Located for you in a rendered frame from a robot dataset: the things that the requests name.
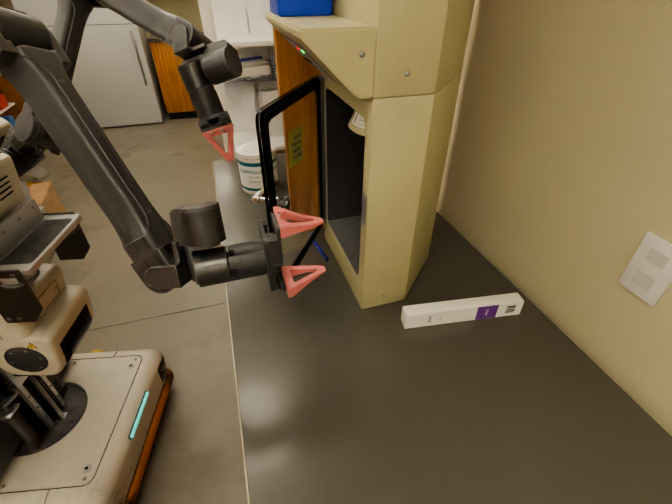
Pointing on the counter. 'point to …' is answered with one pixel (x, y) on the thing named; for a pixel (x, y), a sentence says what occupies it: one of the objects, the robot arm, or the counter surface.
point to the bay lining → (342, 160)
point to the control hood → (335, 48)
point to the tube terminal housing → (402, 136)
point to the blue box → (301, 8)
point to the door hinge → (323, 145)
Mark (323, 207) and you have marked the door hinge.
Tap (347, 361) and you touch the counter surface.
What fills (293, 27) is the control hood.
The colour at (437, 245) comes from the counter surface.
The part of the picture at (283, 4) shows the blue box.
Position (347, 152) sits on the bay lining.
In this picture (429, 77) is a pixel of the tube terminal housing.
